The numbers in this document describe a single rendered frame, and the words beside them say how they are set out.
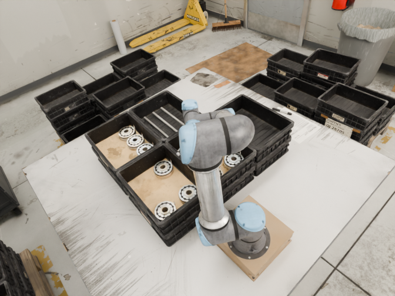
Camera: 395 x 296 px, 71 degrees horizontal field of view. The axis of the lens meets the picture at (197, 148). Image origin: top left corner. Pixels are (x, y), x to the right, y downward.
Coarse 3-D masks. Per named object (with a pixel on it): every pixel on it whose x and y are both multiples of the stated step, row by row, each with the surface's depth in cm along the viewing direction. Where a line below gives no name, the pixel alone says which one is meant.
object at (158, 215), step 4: (160, 204) 130; (164, 204) 130; (168, 204) 130; (172, 204) 129; (156, 208) 129; (172, 208) 128; (156, 212) 128; (172, 212) 127; (156, 216) 126; (160, 216) 126; (164, 216) 126
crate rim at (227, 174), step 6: (174, 138) 151; (168, 144) 148; (174, 150) 144; (252, 150) 139; (180, 156) 141; (252, 156) 137; (240, 162) 134; (246, 162) 136; (234, 168) 132; (228, 174) 130; (222, 180) 130
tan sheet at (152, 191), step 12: (132, 180) 146; (144, 180) 145; (156, 180) 144; (168, 180) 144; (180, 180) 143; (144, 192) 140; (156, 192) 139; (168, 192) 138; (156, 204) 134; (180, 204) 133
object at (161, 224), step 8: (160, 144) 148; (136, 160) 142; (120, 176) 136; (128, 184) 132; (192, 200) 122; (144, 208) 123; (184, 208) 120; (152, 216) 118; (168, 216) 118; (176, 216) 120; (160, 224) 115
